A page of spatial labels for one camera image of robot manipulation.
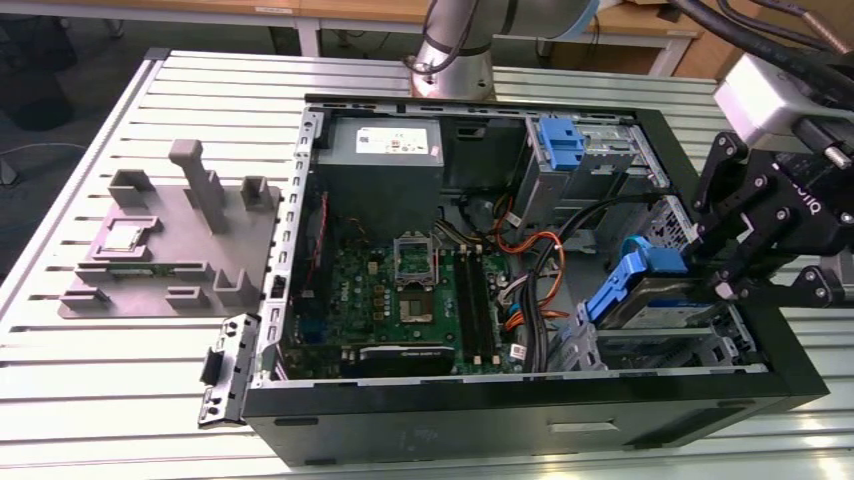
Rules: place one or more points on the black graphics card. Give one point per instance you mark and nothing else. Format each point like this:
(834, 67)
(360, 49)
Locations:
(400, 357)

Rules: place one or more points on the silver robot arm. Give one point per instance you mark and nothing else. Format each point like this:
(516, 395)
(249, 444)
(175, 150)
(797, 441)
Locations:
(454, 65)

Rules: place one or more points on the brown wooden cabinet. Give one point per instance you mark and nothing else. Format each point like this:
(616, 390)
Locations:
(707, 60)

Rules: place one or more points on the black office chair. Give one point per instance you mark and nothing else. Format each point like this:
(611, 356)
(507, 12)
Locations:
(36, 75)

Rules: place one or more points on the silver optical drive cage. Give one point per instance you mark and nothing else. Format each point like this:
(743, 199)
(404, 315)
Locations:
(554, 195)

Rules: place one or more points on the wooden white-framed workbench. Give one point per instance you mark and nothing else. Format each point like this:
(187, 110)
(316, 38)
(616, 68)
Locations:
(200, 16)
(627, 22)

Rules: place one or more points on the metal disk bay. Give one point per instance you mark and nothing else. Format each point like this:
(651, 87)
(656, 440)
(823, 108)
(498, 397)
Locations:
(654, 334)

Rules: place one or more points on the green RAM stick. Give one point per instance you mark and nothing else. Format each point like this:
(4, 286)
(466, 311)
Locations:
(143, 271)

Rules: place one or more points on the grey parts rack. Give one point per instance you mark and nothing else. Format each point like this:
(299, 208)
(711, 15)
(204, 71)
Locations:
(180, 250)

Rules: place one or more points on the black PC case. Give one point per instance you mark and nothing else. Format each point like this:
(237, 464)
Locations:
(467, 420)

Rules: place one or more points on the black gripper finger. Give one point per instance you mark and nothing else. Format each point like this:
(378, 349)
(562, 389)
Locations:
(787, 285)
(723, 170)

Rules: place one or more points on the black RAM slot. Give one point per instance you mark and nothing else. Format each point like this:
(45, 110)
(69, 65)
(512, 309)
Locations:
(488, 300)
(468, 300)

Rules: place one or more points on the hard disk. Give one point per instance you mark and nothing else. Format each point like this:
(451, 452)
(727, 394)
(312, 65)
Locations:
(660, 300)

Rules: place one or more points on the CPU socket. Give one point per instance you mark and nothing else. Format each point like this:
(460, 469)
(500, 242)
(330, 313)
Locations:
(416, 307)

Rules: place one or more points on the grey power supply unit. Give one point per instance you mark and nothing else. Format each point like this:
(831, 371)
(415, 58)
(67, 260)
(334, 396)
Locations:
(380, 190)

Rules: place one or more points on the grey expansion card retainer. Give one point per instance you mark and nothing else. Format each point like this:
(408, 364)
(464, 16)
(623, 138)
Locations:
(229, 370)

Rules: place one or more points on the silver CPU chip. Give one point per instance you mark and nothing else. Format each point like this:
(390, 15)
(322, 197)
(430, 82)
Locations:
(121, 240)

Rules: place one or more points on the green motherboard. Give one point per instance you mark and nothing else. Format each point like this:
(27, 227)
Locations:
(374, 270)

